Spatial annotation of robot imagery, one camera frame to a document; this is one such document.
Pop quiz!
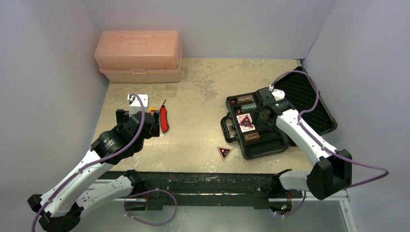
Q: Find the yellow tape measure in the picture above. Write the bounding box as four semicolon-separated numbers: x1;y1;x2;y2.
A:
148;107;159;115

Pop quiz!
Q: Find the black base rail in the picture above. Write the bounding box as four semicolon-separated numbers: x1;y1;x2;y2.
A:
123;172;303;211

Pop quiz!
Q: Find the pink plastic storage box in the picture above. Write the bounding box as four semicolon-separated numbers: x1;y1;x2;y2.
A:
94;30;183;83

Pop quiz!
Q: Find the all-in triangle button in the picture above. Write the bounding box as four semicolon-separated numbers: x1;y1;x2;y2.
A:
239;115;253;127
217;147;232;160

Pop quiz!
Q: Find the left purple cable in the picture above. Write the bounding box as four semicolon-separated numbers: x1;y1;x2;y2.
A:
30;93;178;232

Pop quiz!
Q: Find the purple cable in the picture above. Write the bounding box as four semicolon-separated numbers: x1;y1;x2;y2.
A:
30;93;178;232
269;70;390;218

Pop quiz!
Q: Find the black poker set case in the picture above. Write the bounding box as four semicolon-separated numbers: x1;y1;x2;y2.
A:
220;67;337;162

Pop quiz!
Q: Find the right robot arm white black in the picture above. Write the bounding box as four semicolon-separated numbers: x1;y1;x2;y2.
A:
256;87;352;200

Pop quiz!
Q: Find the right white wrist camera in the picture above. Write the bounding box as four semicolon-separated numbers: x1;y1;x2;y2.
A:
268;87;285;101

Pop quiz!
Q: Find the brown chip row in case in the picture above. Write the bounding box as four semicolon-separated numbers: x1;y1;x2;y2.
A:
237;94;254;104

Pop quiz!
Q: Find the red black utility knife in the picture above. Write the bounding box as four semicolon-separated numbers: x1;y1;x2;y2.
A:
160;100;169;132

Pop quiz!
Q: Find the red playing card deck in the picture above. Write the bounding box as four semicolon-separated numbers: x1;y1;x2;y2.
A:
236;113;255;133

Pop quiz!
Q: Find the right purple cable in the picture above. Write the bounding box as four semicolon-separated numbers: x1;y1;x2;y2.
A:
269;70;390;218

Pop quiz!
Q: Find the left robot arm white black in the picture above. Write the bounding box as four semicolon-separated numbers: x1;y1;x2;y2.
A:
28;111;161;232

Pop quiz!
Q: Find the aluminium frame rail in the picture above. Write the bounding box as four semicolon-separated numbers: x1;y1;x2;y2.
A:
65;178;358;232

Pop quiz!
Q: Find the blue chip row in case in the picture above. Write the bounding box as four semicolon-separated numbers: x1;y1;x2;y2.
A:
240;103;257;112

